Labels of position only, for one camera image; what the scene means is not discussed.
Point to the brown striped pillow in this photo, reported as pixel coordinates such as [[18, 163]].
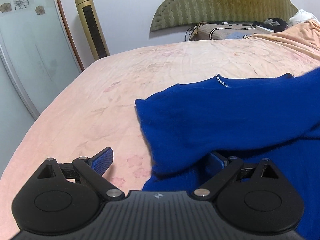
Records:
[[224, 31]]

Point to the white quilt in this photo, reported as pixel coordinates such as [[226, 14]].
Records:
[[301, 16]]

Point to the black clothing on pillow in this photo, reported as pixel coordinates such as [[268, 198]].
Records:
[[274, 24]]

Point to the frosted glass wardrobe door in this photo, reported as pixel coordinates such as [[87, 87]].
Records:
[[37, 64]]

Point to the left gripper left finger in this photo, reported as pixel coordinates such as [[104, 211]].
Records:
[[91, 170]]

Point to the blue knit sweater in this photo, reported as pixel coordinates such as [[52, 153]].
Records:
[[276, 118]]

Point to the pink floral bed sheet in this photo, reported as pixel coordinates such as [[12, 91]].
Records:
[[97, 110]]

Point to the gold tower fan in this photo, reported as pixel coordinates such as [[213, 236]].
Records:
[[92, 28]]

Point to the olive padded headboard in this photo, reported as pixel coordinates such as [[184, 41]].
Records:
[[176, 13]]

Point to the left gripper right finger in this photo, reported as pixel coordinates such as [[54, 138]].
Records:
[[223, 171]]

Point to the peach blanket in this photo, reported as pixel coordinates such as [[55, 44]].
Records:
[[302, 37]]

